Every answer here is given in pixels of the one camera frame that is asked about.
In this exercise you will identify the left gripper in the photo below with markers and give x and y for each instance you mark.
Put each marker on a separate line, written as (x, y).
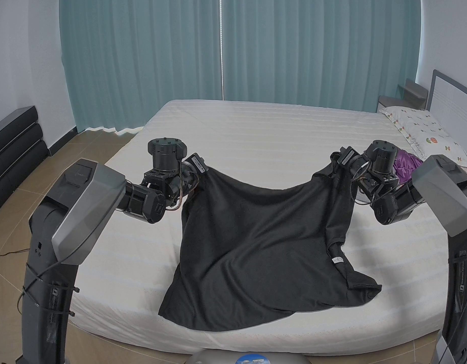
(191, 173)

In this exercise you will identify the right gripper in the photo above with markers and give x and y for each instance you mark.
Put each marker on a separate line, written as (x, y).
(353, 159)

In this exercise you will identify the black T-shirt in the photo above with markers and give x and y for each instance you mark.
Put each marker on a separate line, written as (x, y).
(256, 241)

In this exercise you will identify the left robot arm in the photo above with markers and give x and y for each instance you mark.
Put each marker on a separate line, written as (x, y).
(85, 203)

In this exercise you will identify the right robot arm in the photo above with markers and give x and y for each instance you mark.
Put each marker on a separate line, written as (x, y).
(442, 192)

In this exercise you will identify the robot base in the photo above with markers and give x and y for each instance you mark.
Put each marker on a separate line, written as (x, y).
(218, 358)

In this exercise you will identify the bed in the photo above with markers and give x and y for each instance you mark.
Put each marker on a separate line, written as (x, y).
(264, 135)

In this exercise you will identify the purple satin garment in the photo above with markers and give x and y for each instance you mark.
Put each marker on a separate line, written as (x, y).
(406, 165)

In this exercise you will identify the white printed pillow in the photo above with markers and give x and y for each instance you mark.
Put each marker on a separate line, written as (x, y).
(427, 131)

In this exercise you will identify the grey bedside table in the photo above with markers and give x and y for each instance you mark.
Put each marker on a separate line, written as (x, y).
(404, 97)

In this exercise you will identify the blue-green curtain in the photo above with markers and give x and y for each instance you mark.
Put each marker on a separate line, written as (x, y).
(317, 40)
(142, 51)

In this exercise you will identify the black chest of drawers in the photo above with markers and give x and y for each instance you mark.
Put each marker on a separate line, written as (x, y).
(13, 146)

